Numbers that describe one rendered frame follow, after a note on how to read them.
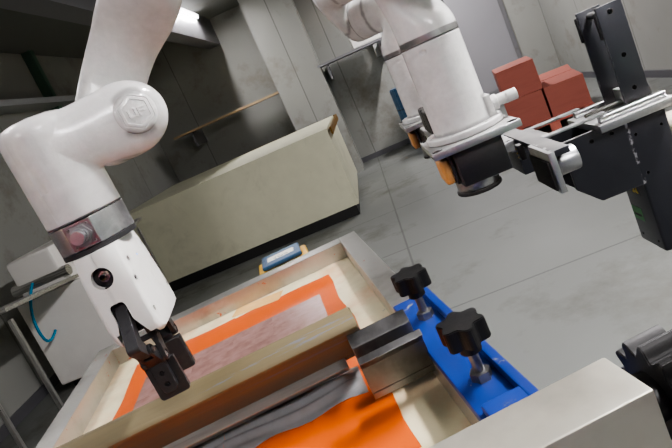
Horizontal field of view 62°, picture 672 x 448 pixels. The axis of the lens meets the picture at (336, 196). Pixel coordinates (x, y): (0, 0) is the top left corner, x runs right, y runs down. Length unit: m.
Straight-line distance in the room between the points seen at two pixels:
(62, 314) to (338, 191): 2.72
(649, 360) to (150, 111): 0.47
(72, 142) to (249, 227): 5.28
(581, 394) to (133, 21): 0.56
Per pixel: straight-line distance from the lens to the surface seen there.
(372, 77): 8.77
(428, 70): 0.87
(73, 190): 0.57
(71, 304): 4.56
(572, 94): 5.89
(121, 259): 0.57
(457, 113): 0.88
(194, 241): 6.00
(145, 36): 0.69
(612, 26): 1.18
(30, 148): 0.58
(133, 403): 1.02
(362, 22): 1.34
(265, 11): 8.20
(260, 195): 5.72
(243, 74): 8.92
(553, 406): 0.42
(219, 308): 1.18
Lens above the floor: 1.29
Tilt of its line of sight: 10 degrees down
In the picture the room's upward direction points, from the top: 24 degrees counter-clockwise
